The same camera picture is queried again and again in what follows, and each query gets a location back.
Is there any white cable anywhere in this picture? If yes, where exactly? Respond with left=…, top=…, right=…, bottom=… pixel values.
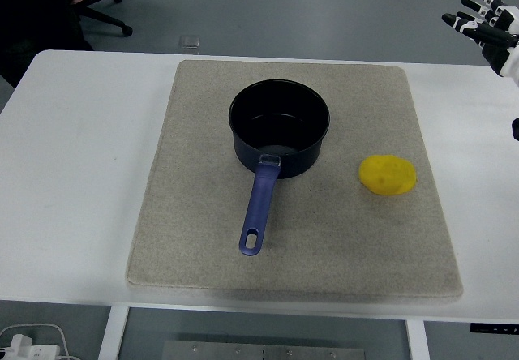
left=0, top=323, right=76, bottom=360

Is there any grey metal plate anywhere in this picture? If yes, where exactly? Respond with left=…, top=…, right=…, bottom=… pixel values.
left=161, top=340, right=368, bottom=360

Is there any blue pot with handle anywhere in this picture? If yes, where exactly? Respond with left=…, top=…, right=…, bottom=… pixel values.
left=228, top=78, right=331, bottom=257

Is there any white table leg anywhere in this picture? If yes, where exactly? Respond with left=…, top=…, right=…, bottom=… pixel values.
left=98, top=306, right=131, bottom=360
left=405, top=319, right=431, bottom=360

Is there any black table control panel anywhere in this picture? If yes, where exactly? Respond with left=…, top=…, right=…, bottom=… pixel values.
left=470, top=323, right=519, bottom=334

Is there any person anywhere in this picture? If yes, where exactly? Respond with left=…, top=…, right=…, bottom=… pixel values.
left=0, top=0, right=95, bottom=90

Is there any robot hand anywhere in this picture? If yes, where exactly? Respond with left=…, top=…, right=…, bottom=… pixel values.
left=441, top=0, right=519, bottom=90

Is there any white power strip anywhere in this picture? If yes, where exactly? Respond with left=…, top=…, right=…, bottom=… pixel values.
left=0, top=334, right=62, bottom=360

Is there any beige felt mat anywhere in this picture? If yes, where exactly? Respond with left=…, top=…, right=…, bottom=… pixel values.
left=125, top=59, right=465, bottom=299

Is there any black office chair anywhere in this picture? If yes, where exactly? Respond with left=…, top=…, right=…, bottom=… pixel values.
left=75, top=0, right=134, bottom=38

